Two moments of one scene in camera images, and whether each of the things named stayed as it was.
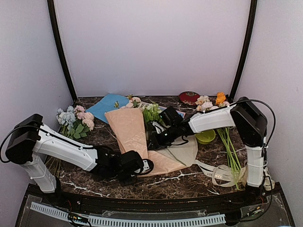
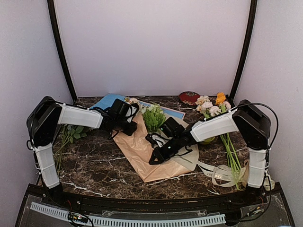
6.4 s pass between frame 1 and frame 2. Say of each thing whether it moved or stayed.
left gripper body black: moved
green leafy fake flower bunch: moved
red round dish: stayed
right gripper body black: moved
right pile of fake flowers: stayed
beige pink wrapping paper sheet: moved
